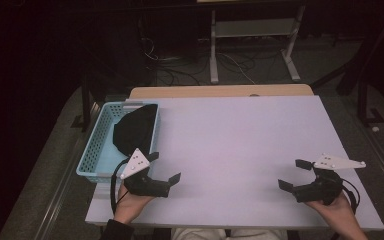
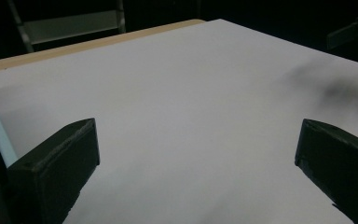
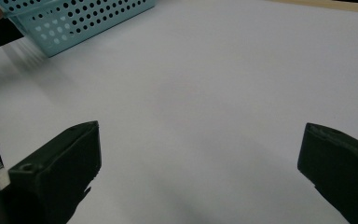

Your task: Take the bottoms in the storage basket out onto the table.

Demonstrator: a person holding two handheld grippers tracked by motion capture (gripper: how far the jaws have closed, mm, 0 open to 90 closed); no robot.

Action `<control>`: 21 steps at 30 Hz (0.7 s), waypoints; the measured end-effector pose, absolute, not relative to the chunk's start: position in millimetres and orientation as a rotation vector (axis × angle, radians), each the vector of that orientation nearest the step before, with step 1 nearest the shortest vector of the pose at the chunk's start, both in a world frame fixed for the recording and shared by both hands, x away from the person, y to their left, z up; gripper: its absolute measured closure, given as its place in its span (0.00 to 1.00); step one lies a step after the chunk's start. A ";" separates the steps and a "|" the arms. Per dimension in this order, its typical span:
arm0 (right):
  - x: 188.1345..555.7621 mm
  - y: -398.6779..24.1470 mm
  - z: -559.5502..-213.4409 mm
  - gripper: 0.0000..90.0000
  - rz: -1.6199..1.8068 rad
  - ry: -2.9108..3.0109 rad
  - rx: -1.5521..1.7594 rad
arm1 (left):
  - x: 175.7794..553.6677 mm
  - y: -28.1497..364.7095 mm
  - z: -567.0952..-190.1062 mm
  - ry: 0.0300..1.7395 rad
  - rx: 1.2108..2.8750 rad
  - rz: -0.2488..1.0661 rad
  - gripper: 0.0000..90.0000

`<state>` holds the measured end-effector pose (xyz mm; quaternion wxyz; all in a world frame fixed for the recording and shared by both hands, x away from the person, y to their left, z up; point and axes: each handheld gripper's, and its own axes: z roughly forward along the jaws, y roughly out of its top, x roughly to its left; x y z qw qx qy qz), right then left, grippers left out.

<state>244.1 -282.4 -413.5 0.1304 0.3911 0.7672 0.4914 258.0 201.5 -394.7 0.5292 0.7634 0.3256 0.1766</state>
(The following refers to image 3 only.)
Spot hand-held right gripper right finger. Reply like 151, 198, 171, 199
296, 122, 358, 224

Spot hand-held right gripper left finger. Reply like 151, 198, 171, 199
7, 120, 103, 224

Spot light blue perforated plastic basket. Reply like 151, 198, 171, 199
0, 0, 157, 58

